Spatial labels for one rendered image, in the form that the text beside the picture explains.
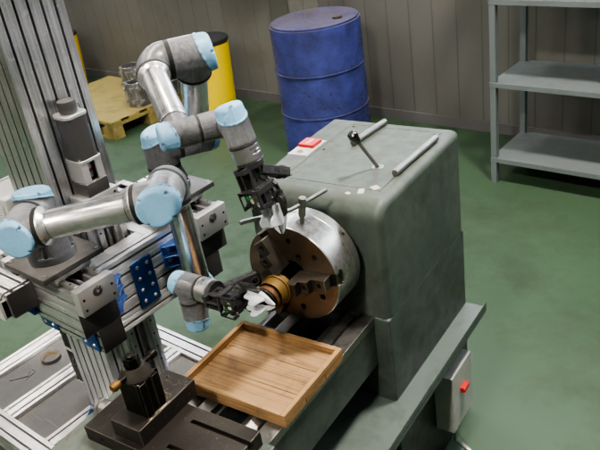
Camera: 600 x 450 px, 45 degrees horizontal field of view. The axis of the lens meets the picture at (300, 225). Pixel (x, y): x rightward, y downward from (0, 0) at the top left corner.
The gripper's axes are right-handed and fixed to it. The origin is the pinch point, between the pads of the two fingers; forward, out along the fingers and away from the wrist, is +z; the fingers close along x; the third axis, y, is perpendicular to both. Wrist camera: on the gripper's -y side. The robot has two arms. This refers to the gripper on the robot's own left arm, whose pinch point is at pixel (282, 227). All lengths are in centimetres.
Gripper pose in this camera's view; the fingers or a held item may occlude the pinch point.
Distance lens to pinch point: 192.4
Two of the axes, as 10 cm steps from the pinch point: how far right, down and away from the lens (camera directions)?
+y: -5.4, 4.7, -7.0
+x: 7.7, -0.6, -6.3
